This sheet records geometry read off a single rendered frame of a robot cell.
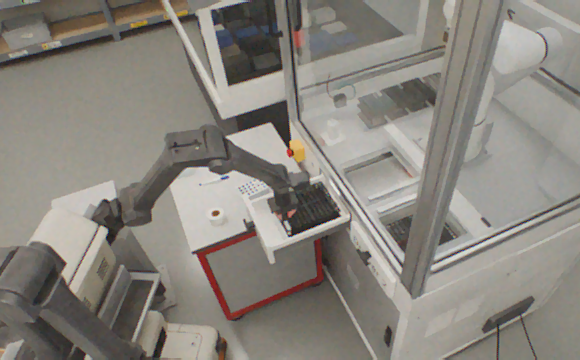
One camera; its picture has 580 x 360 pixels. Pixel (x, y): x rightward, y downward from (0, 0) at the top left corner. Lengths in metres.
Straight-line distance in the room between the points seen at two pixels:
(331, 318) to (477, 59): 1.83
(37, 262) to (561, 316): 2.41
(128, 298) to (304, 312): 1.22
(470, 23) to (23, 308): 0.82
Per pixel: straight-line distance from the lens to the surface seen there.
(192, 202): 1.95
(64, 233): 1.18
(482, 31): 0.75
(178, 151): 1.01
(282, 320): 2.39
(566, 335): 2.61
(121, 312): 1.39
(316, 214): 1.61
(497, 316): 2.12
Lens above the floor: 2.14
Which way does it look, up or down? 50 degrees down
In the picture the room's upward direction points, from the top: 4 degrees counter-clockwise
